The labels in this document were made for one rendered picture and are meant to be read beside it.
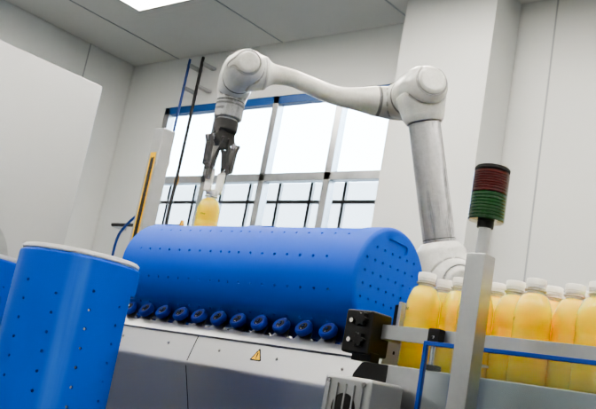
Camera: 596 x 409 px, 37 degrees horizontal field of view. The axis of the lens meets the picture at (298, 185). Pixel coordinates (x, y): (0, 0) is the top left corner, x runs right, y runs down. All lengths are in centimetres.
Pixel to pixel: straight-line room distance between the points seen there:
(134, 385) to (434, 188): 104
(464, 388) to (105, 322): 88
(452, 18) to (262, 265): 364
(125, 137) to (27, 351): 598
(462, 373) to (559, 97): 398
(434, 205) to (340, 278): 71
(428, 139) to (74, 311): 122
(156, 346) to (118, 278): 43
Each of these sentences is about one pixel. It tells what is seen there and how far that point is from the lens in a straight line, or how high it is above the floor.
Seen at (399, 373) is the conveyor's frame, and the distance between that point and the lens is 178.
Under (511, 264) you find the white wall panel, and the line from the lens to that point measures 521.
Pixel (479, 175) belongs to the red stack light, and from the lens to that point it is 158.
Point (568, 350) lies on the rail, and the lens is 164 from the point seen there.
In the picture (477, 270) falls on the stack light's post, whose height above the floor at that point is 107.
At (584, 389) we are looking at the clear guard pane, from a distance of 155.
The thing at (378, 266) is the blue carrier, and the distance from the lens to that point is 207.
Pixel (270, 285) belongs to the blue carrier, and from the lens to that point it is 217.
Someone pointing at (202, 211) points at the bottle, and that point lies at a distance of 267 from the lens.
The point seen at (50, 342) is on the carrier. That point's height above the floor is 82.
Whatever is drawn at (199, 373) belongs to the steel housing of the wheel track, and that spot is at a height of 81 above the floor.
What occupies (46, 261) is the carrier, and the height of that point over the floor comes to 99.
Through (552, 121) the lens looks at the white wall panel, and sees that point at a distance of 536.
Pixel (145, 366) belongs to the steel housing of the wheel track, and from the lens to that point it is 247.
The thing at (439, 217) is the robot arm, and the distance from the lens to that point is 267.
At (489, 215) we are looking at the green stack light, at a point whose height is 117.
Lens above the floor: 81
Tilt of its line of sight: 13 degrees up
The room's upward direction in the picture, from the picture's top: 11 degrees clockwise
